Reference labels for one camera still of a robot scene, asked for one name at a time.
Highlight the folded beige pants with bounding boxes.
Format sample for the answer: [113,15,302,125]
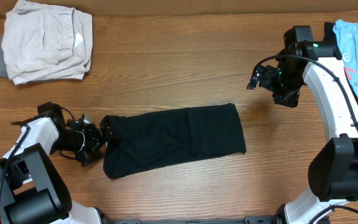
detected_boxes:
[1,1,93,85]

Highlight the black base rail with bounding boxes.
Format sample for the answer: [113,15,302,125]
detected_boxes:
[109,215,286,224]

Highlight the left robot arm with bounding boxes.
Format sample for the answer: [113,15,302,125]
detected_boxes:
[0,102,110,224]

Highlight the black printed t-shirt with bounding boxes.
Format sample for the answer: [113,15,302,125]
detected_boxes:
[323,22,336,42]

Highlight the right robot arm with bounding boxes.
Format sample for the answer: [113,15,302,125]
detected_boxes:
[244,26,358,223]

